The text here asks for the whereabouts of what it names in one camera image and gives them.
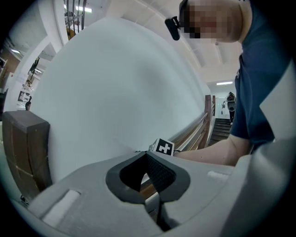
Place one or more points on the person's right forearm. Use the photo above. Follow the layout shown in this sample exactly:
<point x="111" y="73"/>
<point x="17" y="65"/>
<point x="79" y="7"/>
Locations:
<point x="212" y="152"/>

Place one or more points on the black head-worn camera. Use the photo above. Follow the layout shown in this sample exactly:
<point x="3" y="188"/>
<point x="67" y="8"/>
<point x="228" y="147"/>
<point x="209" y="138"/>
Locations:
<point x="173" y="27"/>

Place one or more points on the dark staircase steps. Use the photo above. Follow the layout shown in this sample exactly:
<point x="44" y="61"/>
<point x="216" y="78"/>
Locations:
<point x="219" y="132"/>

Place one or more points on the person's head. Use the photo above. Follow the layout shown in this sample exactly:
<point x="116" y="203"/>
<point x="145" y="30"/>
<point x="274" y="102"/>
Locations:
<point x="215" y="20"/>

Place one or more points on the metal balustrade bars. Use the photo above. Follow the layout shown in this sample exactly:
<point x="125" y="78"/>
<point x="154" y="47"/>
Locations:
<point x="74" y="14"/>

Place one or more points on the ceiling light panel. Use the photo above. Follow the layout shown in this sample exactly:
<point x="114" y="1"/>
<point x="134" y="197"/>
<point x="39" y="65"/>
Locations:
<point x="224" y="82"/>

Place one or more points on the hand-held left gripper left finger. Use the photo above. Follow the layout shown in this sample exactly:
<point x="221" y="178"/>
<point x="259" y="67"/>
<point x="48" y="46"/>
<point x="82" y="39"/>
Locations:
<point x="88" y="196"/>

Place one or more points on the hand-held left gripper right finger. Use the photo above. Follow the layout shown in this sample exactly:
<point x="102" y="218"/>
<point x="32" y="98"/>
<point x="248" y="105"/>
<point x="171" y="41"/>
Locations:
<point x="203" y="185"/>

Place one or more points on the wooden stair handrail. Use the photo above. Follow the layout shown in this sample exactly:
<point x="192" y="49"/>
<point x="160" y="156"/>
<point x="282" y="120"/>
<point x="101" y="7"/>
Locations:
<point x="194" y="134"/>

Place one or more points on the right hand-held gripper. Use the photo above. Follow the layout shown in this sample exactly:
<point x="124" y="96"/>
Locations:
<point x="164" y="147"/>

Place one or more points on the dark wooden newel post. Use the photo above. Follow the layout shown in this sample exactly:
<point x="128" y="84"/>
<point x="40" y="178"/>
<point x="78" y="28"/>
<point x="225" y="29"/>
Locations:
<point x="25" y="148"/>
<point x="208" y="115"/>

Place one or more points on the person's dark blue shirt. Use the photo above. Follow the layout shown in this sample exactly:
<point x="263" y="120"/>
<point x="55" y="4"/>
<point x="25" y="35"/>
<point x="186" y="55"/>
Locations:
<point x="259" y="81"/>

